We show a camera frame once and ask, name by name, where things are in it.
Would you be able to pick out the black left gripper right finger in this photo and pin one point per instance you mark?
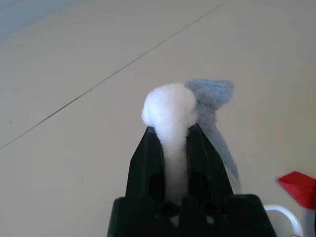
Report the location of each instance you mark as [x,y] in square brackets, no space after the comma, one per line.
[205,168]

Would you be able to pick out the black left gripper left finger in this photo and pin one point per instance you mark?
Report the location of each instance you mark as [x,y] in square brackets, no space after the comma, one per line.
[145,168]

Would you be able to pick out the black red paddle case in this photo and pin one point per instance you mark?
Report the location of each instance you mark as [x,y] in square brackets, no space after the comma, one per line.
[298,187]

